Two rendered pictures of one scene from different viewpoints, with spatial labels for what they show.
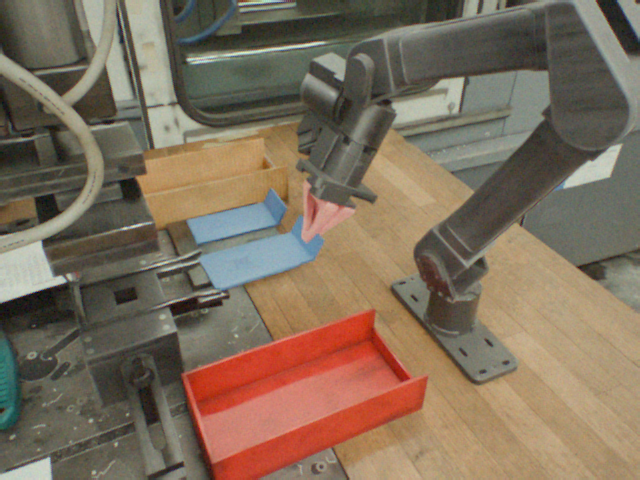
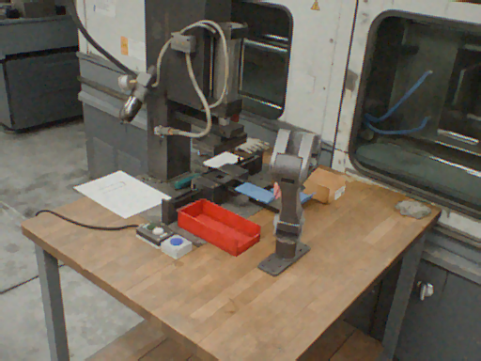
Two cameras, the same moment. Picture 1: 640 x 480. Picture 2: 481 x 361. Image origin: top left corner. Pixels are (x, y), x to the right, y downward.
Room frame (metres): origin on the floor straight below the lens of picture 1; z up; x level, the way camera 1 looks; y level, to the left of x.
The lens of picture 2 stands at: (-0.20, -1.26, 1.81)
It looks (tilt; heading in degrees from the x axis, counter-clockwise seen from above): 28 degrees down; 62
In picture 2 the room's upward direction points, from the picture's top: 4 degrees clockwise
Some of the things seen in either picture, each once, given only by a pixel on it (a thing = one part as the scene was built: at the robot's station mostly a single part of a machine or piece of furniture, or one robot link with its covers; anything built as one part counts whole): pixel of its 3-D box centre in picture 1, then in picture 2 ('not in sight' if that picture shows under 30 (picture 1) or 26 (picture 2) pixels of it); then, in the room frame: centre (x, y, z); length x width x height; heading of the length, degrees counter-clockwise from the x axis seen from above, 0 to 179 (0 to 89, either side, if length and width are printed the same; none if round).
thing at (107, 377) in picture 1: (124, 317); (220, 186); (0.52, 0.24, 0.94); 0.20 x 0.10 x 0.07; 25
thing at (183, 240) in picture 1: (229, 244); (279, 197); (0.71, 0.13, 0.91); 0.17 x 0.16 x 0.02; 25
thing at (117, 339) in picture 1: (117, 292); (221, 176); (0.52, 0.24, 0.98); 0.20 x 0.10 x 0.01; 25
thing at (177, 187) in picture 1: (210, 183); (308, 180); (0.87, 0.18, 0.93); 0.25 x 0.13 x 0.08; 115
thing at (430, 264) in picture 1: (453, 263); (287, 227); (0.55, -0.18, 1.00); 0.09 x 0.06 x 0.06; 135
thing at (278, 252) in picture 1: (261, 249); (258, 190); (0.58, 0.07, 1.00); 0.15 x 0.07 x 0.03; 117
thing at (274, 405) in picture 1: (304, 390); (218, 226); (0.41, 0.01, 0.93); 0.25 x 0.12 x 0.06; 115
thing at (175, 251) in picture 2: not in sight; (176, 249); (0.25, -0.03, 0.90); 0.07 x 0.07 x 0.06; 25
